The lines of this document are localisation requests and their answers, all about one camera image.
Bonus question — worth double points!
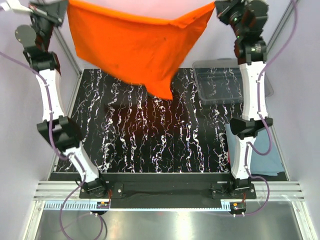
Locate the white toothed cable duct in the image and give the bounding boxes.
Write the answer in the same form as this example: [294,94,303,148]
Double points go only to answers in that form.
[44,200,246,212]

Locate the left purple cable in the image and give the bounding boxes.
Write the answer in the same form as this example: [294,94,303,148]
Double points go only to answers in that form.
[0,51,108,240]

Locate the purple cable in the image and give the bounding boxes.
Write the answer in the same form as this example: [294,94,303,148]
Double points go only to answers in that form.
[232,0,300,216]
[0,51,108,240]

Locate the left aluminium corner post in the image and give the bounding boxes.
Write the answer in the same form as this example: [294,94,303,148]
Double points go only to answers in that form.
[53,27,82,76]

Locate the orange t shirt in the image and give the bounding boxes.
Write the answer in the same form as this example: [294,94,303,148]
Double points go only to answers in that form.
[67,0,215,100]

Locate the folded light blue t shirt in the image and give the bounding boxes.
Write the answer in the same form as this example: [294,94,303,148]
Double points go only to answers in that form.
[225,123,284,176]

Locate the right aluminium corner post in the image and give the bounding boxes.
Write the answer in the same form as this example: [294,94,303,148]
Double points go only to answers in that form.
[267,0,300,54]

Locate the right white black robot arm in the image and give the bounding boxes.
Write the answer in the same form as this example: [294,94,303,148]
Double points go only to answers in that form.
[215,0,273,199]

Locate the aluminium corner post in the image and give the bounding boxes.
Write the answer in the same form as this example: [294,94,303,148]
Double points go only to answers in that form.
[267,0,300,54]
[53,27,82,76]

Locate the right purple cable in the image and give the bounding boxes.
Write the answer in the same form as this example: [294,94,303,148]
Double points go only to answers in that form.
[232,0,300,216]

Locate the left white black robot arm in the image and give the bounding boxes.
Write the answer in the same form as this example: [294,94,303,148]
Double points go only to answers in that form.
[13,0,111,198]

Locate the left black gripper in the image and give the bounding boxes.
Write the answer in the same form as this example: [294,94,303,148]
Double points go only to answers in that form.
[25,0,66,51]

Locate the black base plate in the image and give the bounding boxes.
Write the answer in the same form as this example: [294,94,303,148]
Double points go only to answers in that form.
[75,173,256,200]

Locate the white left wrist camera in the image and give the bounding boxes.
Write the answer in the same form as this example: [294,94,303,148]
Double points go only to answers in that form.
[0,0,33,15]

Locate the clear plastic bin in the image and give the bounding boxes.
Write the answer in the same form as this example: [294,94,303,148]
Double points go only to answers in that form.
[191,58,274,107]

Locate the aluminium frame rail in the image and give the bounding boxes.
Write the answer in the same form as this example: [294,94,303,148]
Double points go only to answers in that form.
[33,181,305,202]

